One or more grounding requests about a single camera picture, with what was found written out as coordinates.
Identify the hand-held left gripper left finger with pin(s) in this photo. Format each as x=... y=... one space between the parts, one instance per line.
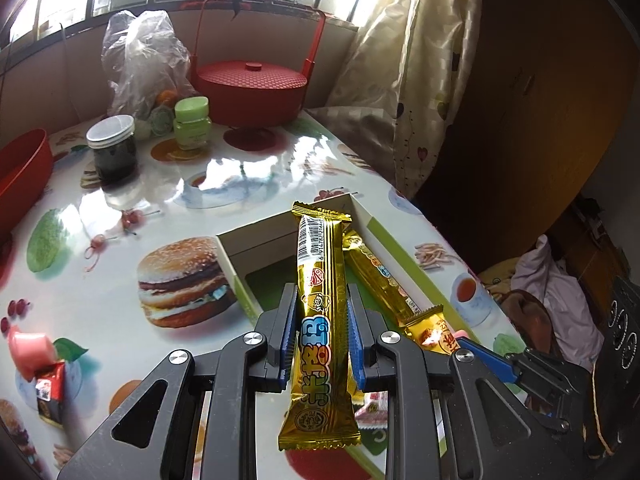
x=285 y=332

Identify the red black snack packet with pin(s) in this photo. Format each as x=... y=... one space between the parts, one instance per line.
x=50 y=392

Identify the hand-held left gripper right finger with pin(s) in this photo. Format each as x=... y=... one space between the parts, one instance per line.
x=354 y=342

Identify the pink jelly cup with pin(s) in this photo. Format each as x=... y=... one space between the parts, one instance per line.
x=32 y=352

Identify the gold packet red print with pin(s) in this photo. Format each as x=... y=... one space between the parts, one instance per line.
x=432 y=335

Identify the green cardboard box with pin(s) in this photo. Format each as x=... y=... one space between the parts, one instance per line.
x=270 y=255

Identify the small green jar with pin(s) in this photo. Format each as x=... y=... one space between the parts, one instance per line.
x=192 y=122

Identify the dark jar white lid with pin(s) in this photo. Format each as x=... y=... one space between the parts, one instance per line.
x=112 y=152

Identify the red oval bowl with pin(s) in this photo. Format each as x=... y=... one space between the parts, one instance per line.
x=22 y=175

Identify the pile of clothes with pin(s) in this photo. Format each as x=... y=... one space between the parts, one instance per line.
x=550 y=300

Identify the clear plastic bag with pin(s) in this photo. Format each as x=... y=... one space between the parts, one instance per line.
x=140 y=55

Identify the long gold snack bar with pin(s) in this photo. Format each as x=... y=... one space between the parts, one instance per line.
x=320 y=360
x=380 y=275

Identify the printed plastic tablecloth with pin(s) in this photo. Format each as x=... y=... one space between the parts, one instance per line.
x=150 y=200

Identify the patterned curtain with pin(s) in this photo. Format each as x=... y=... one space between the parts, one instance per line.
x=400 y=85

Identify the brown wooden wardrobe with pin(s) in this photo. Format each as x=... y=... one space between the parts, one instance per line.
x=550 y=110

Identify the white red snack packet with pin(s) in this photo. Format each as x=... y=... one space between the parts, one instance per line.
x=372 y=407

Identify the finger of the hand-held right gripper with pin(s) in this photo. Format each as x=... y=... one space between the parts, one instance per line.
x=485 y=360

